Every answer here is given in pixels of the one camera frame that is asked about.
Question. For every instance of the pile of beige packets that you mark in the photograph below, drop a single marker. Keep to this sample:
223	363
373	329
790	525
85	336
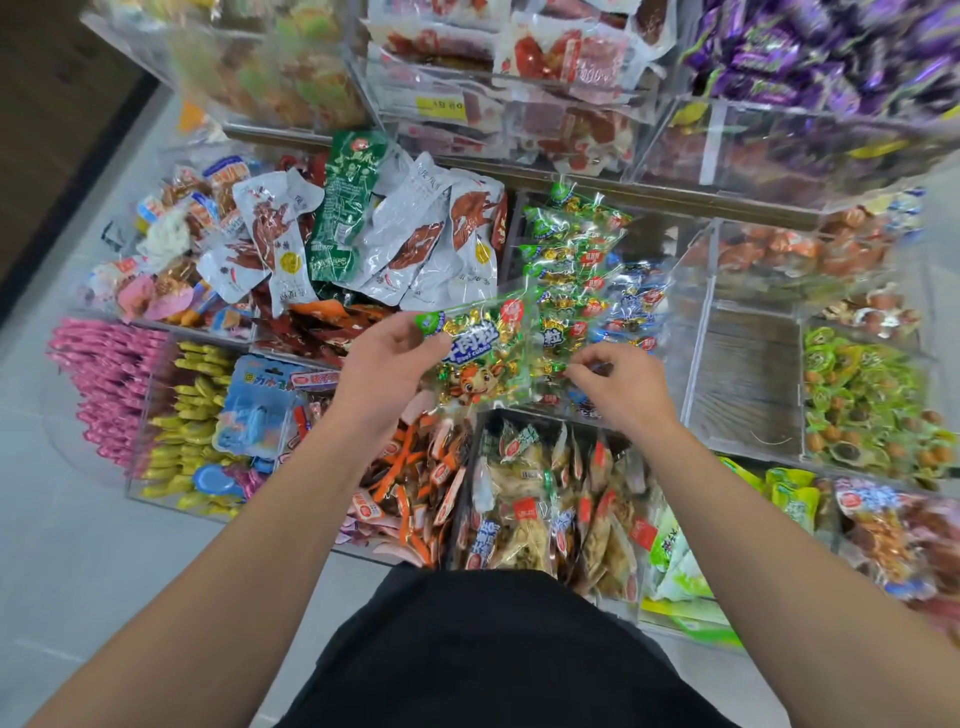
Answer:
525	518

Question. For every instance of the row of blue beef packets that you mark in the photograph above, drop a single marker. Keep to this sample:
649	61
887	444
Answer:
638	293

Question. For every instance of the pile of white meat packets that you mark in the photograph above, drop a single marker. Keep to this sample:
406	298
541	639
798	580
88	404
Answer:
405	233

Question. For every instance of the pile of lime green packets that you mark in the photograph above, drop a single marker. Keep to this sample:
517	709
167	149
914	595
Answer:
683	563

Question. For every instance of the person's right forearm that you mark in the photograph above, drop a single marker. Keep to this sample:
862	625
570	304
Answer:
795	585

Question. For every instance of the pile of yellow packets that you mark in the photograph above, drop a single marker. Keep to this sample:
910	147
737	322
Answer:
255	68

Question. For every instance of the person's black clothing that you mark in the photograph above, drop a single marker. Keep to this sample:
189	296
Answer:
495	653

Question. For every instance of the pile of red sausage packets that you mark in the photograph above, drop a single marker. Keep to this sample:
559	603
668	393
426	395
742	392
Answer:
570	60

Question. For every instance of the pile of pink candy sticks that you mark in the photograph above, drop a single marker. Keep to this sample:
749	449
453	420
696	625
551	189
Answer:
105	383

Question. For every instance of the clear acrylic snack shelves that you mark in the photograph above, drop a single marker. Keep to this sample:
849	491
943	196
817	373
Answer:
743	375

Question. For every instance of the person's left forearm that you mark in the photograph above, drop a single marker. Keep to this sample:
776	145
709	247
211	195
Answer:
210	600

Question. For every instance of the blue toy candy packet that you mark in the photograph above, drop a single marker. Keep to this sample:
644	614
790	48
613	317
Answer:
255	413

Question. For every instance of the green vacuum packet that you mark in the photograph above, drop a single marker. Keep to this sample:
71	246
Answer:
348	195

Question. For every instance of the pile of dark orange packets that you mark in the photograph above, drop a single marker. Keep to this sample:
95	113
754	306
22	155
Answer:
308	323

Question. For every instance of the pile of pink-label meat packets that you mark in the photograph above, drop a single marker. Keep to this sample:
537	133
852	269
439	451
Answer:
900	540

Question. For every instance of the pile of green egg packets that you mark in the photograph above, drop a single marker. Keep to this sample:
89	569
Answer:
870	398

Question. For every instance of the pile of yellow candies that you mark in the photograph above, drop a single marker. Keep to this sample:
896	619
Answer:
180	435

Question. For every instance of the person's right hand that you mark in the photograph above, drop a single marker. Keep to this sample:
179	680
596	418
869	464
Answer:
630	393

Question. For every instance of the row of green beef packets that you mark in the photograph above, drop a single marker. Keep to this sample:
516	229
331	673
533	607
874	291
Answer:
563	255

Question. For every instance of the pile of purple candies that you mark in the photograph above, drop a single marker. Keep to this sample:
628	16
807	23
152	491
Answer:
795	53

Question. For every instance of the pile of orange brown packets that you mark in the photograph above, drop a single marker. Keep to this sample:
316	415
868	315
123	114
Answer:
810	248

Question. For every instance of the person's left hand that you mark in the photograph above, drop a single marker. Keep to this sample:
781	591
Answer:
375	375

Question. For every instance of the pile of assorted small packets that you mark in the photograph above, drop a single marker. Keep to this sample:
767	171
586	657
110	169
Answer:
165	240

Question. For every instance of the large handful green snack packets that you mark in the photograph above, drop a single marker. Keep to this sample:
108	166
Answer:
480	345

